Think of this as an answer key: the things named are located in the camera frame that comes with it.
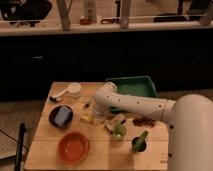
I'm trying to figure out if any yellow banana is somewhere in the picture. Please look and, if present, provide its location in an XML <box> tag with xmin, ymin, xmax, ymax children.
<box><xmin>81</xmin><ymin>115</ymin><xmax>104</xmax><ymax>125</ymax></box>

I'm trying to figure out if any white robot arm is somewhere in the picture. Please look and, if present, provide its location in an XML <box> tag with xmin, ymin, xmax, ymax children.
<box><xmin>93</xmin><ymin>82</ymin><xmax>213</xmax><ymax>171</ymax></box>

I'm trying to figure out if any red bowl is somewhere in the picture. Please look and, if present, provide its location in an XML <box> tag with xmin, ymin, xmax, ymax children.
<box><xmin>57</xmin><ymin>132</ymin><xmax>90</xmax><ymax>165</ymax></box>

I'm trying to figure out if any metal fork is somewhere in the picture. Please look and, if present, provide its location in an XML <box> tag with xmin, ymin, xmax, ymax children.
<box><xmin>84</xmin><ymin>100</ymin><xmax>92</xmax><ymax>108</ymax></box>

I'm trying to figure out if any green plastic tray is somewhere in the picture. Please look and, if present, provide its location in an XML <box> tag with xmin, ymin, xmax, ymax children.
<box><xmin>104</xmin><ymin>75</ymin><xmax>159</xmax><ymax>114</ymax></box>

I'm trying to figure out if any white measuring scoop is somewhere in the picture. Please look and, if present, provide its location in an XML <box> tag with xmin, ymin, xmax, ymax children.
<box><xmin>49</xmin><ymin>82</ymin><xmax>81</xmax><ymax>102</ymax></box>

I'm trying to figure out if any green cup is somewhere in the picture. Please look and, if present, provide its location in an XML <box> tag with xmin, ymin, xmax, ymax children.
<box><xmin>112</xmin><ymin>124</ymin><xmax>127</xmax><ymax>140</ymax></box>

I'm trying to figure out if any brown nut pile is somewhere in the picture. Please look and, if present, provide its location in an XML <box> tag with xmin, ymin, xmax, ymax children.
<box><xmin>133</xmin><ymin>117</ymin><xmax>156</xmax><ymax>127</ymax></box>

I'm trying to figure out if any blue grey sponge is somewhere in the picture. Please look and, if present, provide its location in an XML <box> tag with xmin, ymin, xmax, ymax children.
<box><xmin>54</xmin><ymin>106</ymin><xmax>71</xmax><ymax>127</ymax></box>

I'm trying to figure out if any green pestle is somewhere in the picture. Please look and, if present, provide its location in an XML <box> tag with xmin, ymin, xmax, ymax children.
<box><xmin>136</xmin><ymin>131</ymin><xmax>148</xmax><ymax>144</ymax></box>

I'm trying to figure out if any black pole left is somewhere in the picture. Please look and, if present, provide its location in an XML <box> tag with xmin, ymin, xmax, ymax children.
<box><xmin>14</xmin><ymin>123</ymin><xmax>26</xmax><ymax>171</ymax></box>

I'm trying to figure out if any black office chair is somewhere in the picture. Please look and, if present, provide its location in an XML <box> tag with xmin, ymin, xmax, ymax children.
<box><xmin>0</xmin><ymin>0</ymin><xmax>52</xmax><ymax>27</ymax></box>

